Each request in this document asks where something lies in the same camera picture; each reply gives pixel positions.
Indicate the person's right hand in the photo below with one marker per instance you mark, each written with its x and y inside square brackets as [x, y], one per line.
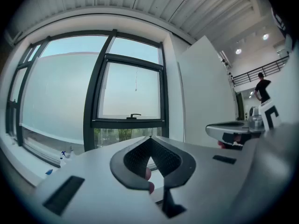
[237, 140]

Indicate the dark grey sliding door frame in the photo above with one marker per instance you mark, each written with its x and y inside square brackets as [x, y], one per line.
[94, 90]

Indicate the small white bottle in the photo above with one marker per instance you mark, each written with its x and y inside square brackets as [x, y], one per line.
[71, 153]

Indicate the small blue object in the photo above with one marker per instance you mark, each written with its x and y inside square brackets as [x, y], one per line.
[49, 171]

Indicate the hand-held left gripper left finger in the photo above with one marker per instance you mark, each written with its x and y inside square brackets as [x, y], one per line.
[93, 171]

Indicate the white spray bottle blue trigger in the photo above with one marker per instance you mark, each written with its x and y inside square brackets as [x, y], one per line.
[63, 160]

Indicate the black balcony railing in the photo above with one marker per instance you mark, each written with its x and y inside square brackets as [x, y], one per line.
[248, 72]

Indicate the white partition panel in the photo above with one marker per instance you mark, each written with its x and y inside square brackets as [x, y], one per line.
[205, 90]

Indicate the round ceiling light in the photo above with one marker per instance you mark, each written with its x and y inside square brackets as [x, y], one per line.
[265, 37]
[238, 51]

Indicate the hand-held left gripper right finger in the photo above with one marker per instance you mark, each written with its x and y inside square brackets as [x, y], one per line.
[210, 171]

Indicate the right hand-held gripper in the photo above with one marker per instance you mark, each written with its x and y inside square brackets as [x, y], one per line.
[268, 115]

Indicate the person's left hand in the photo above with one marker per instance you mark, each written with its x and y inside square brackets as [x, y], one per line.
[149, 174]

